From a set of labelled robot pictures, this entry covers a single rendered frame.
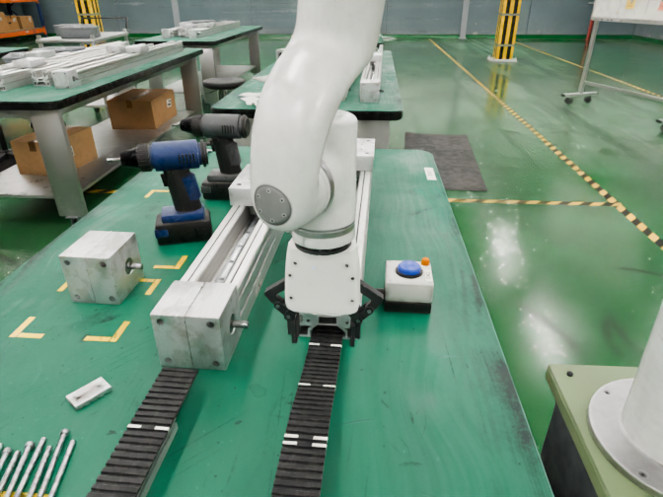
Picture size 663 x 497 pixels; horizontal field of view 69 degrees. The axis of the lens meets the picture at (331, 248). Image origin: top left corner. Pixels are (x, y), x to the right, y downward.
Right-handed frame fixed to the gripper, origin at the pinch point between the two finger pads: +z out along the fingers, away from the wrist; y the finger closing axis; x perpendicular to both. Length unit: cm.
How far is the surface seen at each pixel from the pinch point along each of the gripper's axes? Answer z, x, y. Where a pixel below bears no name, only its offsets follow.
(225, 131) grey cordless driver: -13, 60, -31
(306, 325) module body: 4.8, 7.6, -3.9
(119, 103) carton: 39, 337, -211
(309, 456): 1.9, -19.7, 0.6
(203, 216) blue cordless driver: -0.6, 37.1, -30.8
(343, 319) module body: 1.2, 5.3, 2.5
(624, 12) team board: -21, 554, 262
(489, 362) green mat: 5.2, 1.9, 24.7
